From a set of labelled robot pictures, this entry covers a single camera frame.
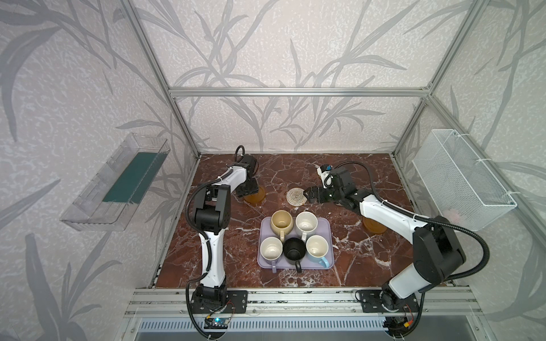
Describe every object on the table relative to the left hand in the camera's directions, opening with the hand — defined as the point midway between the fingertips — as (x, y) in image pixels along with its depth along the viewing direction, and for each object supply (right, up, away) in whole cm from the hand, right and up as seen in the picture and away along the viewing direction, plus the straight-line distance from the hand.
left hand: (252, 185), depth 104 cm
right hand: (+28, +1, -15) cm, 32 cm away
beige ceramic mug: (+15, -15, -12) cm, 25 cm away
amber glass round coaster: (+3, -6, -2) cm, 7 cm away
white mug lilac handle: (+11, -25, -20) cm, 34 cm away
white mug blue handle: (+30, -24, -19) cm, 42 cm away
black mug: (+20, -25, -20) cm, 38 cm away
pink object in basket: (+75, -8, -31) cm, 81 cm away
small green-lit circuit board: (-6, -45, -32) cm, 56 cm away
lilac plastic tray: (+34, -18, -12) cm, 40 cm away
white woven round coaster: (+21, -6, -2) cm, 22 cm away
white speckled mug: (+26, -16, -12) cm, 33 cm away
